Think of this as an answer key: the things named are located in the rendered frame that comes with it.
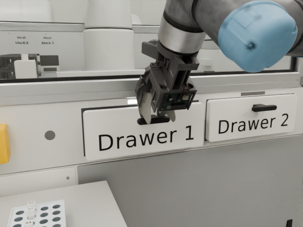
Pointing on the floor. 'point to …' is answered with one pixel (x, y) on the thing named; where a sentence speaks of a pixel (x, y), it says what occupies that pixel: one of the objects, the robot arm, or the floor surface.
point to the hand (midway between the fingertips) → (151, 113)
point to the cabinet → (190, 184)
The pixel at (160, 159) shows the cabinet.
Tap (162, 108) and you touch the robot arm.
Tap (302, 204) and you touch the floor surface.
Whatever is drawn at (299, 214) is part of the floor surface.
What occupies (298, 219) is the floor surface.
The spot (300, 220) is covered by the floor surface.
